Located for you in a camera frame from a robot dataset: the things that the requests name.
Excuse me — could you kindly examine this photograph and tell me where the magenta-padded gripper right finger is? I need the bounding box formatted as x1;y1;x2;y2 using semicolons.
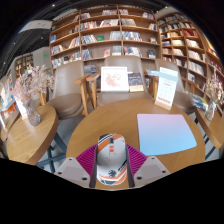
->
125;143;172;189

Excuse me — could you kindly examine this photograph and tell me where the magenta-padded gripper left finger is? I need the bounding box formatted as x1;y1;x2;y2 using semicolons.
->
54;145;99;189

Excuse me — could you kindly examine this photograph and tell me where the white orange patterned computer mouse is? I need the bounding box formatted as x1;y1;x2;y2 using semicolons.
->
95;133;129;186

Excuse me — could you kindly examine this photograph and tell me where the blue pink gradient mouse pad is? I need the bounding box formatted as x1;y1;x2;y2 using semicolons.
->
136;113;198;157

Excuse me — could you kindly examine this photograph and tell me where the round wooden side table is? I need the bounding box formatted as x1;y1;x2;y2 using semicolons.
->
5;104;68;168
194;107;224;150

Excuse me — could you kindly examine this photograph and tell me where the glass vase with dried flowers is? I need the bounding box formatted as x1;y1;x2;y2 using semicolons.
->
203;71;224;122
11;64;56;127

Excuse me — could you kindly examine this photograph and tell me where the beige armchair with wooden arms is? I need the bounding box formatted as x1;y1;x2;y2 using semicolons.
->
46;59;93;120
153;59;198;116
89;54;156;108

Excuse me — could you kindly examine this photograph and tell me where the white red sign on stand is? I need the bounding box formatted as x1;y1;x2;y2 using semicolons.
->
154;66;179;111

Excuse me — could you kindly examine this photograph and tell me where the dark covered standing book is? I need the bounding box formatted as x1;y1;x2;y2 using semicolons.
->
127;72;145;93

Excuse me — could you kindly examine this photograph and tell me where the small white red sign card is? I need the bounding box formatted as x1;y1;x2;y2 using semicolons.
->
13;96;29;121

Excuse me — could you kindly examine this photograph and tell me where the stack of books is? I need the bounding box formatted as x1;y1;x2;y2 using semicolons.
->
189;93;209;112

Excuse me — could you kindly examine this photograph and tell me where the white framed picture card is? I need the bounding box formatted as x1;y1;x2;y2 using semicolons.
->
100;65;130;93

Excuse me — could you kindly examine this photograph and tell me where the colourful book display rack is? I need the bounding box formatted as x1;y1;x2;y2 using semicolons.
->
0;74;19;131

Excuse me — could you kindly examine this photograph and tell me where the narrow distant wooden bookshelf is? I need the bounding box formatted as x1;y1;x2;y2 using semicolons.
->
13;52;34;79

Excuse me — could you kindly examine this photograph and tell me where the wide wooden bookshelf unit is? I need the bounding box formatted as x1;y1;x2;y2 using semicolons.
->
49;3;158;73

